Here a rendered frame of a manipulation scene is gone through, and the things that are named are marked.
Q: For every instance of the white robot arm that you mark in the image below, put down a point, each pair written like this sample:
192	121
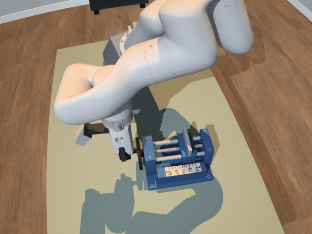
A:
89	93

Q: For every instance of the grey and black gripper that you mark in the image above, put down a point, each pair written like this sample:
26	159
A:
122	141

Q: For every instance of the blue bench vise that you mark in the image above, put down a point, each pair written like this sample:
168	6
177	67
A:
182	161

